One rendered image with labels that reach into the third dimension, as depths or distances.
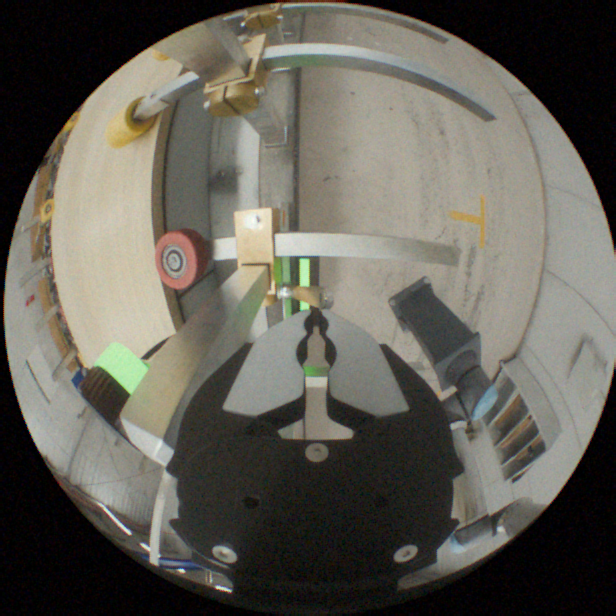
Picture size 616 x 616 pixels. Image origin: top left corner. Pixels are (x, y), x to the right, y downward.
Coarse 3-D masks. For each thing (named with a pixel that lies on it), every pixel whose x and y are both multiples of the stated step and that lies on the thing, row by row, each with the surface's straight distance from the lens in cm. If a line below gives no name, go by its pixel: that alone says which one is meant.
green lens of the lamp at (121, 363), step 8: (112, 344) 15; (120, 344) 14; (104, 352) 15; (112, 352) 14; (120, 352) 14; (128, 352) 14; (104, 360) 14; (112, 360) 14; (120, 360) 13; (128, 360) 13; (136, 360) 13; (104, 368) 14; (112, 368) 13; (120, 368) 13; (128, 368) 13; (136, 368) 13; (144, 368) 13; (120, 376) 13; (128, 376) 13; (136, 376) 13; (128, 384) 13; (136, 384) 13
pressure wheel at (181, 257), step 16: (160, 240) 29; (176, 240) 28; (192, 240) 27; (160, 256) 30; (176, 256) 28; (192, 256) 26; (208, 256) 29; (160, 272) 31; (176, 272) 29; (192, 272) 27; (176, 288) 30
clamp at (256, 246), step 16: (272, 208) 26; (240, 224) 27; (272, 224) 26; (240, 240) 27; (256, 240) 26; (272, 240) 26; (240, 256) 28; (256, 256) 27; (272, 256) 26; (272, 272) 27; (272, 288) 28; (272, 304) 30
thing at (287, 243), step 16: (208, 240) 30; (224, 240) 29; (288, 240) 27; (304, 240) 26; (320, 240) 26; (336, 240) 27; (352, 240) 27; (368, 240) 27; (384, 240) 28; (400, 240) 29; (416, 240) 31; (224, 256) 30; (352, 256) 27; (368, 256) 28; (384, 256) 28; (400, 256) 29; (416, 256) 30; (432, 256) 32; (448, 256) 33
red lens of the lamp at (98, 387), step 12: (96, 372) 14; (84, 384) 14; (96, 384) 13; (108, 384) 13; (96, 396) 13; (108, 396) 12; (120, 396) 13; (108, 408) 12; (120, 408) 12; (108, 420) 12; (120, 420) 12
